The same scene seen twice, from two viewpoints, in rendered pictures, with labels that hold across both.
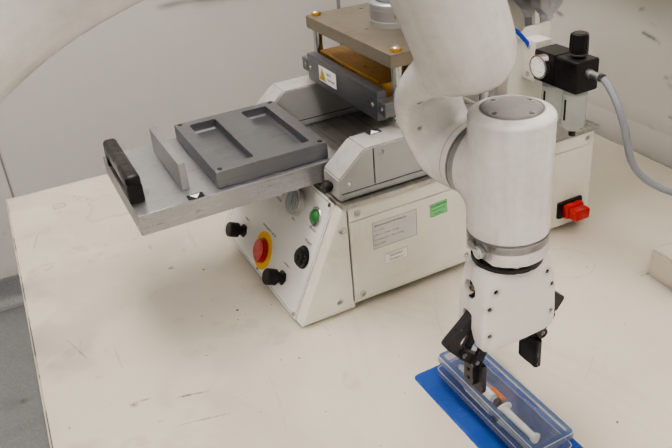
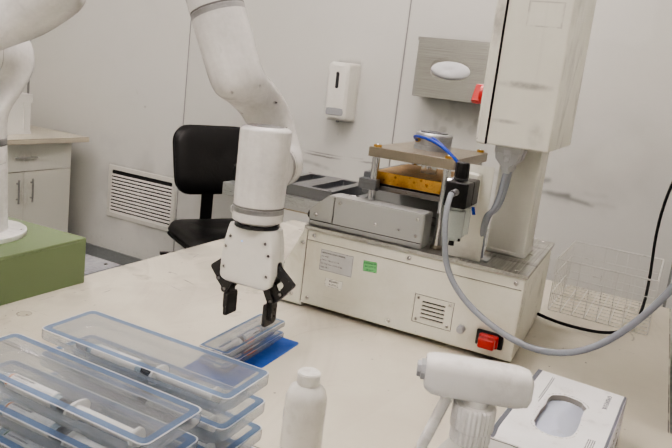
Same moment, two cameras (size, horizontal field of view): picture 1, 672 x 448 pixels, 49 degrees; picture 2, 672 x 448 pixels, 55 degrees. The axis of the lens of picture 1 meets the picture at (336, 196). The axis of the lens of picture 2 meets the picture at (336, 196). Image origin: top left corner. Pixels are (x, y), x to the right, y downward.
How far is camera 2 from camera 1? 1.07 m
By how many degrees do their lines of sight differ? 50
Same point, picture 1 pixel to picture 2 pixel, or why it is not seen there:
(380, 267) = (321, 286)
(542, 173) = (251, 161)
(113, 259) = not seen: hidden behind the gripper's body
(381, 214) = (329, 246)
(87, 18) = not seen: outside the picture
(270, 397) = (202, 297)
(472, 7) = (207, 41)
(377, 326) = (290, 314)
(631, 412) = not seen: hidden behind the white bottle
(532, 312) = (251, 268)
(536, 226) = (246, 196)
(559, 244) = not seen: hidden behind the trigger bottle
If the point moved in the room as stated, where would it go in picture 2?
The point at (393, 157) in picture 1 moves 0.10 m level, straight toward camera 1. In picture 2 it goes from (347, 211) to (305, 212)
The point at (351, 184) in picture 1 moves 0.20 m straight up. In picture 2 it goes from (317, 215) to (328, 119)
